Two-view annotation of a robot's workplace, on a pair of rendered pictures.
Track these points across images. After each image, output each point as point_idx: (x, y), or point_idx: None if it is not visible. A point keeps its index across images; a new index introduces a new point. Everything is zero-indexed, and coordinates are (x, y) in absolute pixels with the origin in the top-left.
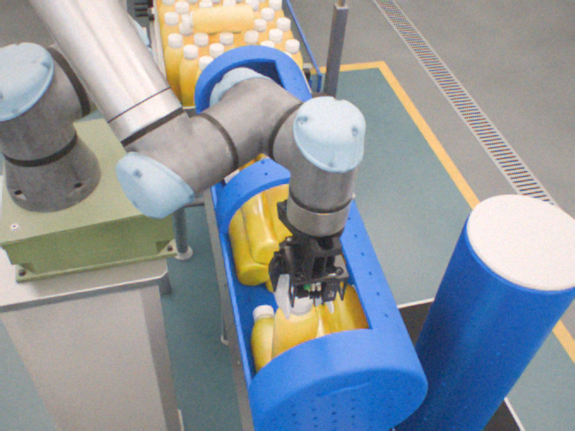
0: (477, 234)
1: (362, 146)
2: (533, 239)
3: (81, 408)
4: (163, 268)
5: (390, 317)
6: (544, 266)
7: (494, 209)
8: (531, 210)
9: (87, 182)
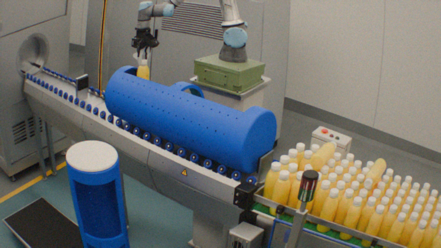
0: (110, 148)
1: (139, 8)
2: (89, 154)
3: None
4: (192, 79)
5: (121, 79)
6: (82, 147)
7: (109, 159)
8: (93, 164)
9: (219, 54)
